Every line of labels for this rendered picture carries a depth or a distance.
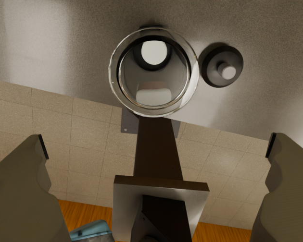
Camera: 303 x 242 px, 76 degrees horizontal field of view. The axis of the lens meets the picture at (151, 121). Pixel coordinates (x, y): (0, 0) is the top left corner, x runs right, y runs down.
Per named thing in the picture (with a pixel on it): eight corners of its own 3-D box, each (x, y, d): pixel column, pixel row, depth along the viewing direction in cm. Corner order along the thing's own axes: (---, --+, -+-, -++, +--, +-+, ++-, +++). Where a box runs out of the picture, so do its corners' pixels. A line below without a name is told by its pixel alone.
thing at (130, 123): (176, 137, 167) (201, 248, 88) (120, 131, 163) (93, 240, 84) (189, 83, 144) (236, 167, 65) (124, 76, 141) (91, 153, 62)
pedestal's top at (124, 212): (187, 236, 83) (189, 246, 80) (112, 231, 81) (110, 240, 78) (207, 182, 68) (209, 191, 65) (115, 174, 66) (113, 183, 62)
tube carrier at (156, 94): (177, 19, 39) (202, 23, 20) (177, 72, 44) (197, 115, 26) (123, 23, 39) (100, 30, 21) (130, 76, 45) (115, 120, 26)
